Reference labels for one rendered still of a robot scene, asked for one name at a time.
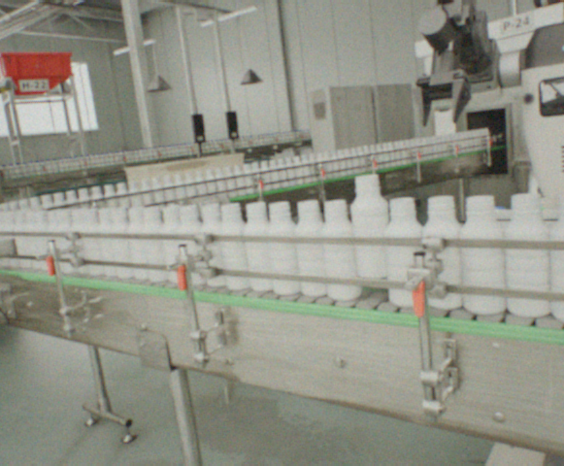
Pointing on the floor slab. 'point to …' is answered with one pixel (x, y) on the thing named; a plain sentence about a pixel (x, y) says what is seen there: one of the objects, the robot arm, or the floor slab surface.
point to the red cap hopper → (28, 81)
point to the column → (140, 73)
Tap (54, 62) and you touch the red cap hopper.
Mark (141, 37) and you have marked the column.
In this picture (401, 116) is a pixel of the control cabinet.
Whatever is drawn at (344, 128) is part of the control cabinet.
